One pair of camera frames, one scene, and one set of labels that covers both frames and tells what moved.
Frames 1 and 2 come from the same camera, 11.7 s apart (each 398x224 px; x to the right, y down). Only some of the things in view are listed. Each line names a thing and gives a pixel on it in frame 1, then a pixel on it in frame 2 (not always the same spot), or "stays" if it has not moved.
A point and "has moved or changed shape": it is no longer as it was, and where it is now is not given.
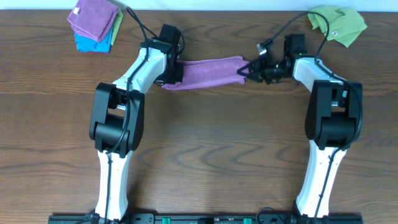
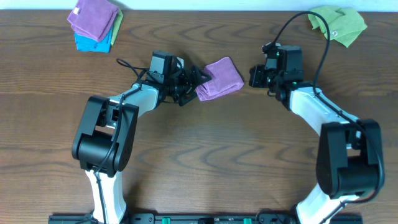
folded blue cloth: (89, 45) stays
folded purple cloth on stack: (92, 18) stays
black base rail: (208, 218) stays
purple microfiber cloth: (211, 72) has moved or changed shape
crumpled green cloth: (345, 25) stays
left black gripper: (178, 72) → (191, 84)
